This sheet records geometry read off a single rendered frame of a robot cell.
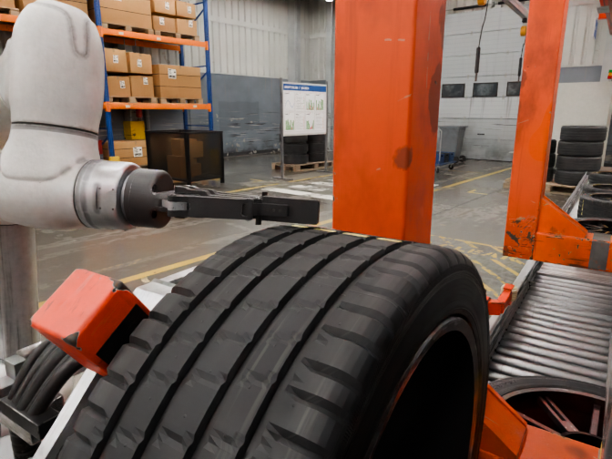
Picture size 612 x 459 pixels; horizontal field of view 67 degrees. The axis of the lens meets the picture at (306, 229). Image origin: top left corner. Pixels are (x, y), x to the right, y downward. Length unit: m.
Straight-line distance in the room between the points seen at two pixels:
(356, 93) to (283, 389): 0.66
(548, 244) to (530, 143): 0.55
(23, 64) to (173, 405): 0.46
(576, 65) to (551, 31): 10.80
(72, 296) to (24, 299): 0.85
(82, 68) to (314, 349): 0.47
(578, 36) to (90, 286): 13.44
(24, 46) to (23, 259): 0.71
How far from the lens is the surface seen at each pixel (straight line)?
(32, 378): 0.67
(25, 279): 1.33
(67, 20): 0.70
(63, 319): 0.49
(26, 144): 0.67
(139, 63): 11.49
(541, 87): 2.77
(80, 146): 0.67
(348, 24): 0.94
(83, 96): 0.67
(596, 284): 3.51
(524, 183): 2.80
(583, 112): 11.46
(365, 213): 0.92
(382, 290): 0.41
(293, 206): 0.57
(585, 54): 13.63
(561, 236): 2.82
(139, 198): 0.60
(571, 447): 1.13
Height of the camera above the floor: 1.32
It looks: 14 degrees down
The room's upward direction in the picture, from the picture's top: straight up
